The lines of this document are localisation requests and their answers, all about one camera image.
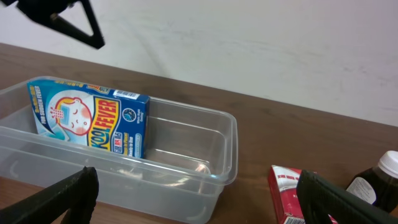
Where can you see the blue KoolFever box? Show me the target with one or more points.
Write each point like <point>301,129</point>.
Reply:
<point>91,115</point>

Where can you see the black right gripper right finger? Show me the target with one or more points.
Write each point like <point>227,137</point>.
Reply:
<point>321,202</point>

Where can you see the clear plastic container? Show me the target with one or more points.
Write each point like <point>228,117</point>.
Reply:
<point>192,153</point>

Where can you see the dark bottle white cap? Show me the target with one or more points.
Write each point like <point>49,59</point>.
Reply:
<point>378,185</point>

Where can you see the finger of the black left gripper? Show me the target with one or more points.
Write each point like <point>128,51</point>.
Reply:
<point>47,13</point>

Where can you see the red medicine box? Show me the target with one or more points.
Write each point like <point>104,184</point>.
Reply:
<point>283,186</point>

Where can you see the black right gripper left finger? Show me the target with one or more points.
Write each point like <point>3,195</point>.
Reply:
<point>73,197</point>

